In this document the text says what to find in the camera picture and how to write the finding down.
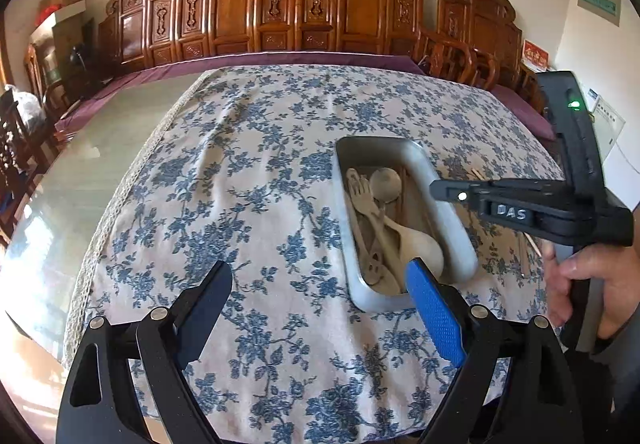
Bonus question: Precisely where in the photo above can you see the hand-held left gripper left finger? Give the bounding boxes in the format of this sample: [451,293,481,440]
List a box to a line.
[55,261,234,444]

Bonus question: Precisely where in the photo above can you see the white wall notice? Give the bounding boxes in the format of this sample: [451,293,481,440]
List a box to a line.
[587,86,627,146]

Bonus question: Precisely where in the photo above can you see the dark wooden chair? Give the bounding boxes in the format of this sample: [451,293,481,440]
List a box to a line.
[0,84,62,237]

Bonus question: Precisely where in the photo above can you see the person's right hand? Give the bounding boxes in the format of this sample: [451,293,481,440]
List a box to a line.
[543,243,640,341]

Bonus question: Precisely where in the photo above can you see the white plastic bag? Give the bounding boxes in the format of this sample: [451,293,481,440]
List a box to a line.
[12,89,44,126]

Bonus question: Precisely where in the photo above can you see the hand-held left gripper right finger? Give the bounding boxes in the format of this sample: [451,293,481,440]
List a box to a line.
[405,258,586,444]

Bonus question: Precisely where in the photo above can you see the wooden side cabinet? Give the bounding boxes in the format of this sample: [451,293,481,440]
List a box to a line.
[515,62,549,116]

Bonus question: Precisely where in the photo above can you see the wooden spoons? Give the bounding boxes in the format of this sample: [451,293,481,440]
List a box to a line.
[372,210,445,283]

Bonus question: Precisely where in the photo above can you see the wooden armchair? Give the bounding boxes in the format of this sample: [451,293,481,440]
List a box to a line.
[417,24,502,91]

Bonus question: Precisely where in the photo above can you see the red printed card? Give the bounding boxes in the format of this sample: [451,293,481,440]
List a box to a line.
[522,40,550,72]

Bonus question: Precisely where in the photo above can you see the grey rectangular container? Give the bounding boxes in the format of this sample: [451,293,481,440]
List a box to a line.
[334,135,480,314]

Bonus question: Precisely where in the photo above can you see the white and red box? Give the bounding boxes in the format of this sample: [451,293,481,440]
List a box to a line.
[37,0,87,26]

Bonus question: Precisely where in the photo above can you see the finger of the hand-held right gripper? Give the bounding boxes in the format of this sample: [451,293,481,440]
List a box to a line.
[429,177,633,248]

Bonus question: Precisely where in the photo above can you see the blue floral tablecloth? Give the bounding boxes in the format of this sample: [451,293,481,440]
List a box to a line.
[62,64,568,444]

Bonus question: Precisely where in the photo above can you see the dark glass cabinet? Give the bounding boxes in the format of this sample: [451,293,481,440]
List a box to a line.
[26,17,101,98]

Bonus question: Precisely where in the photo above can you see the wooden forks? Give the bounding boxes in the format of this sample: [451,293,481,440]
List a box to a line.
[353,224,403,296]

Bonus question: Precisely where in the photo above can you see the carved wooden bench back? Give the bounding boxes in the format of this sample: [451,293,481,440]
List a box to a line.
[97,0,181,73]
[436,0,526,86]
[177,0,299,60]
[297,0,427,58]

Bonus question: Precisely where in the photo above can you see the green wall sign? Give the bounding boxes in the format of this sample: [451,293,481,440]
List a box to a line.
[577,0,622,28]

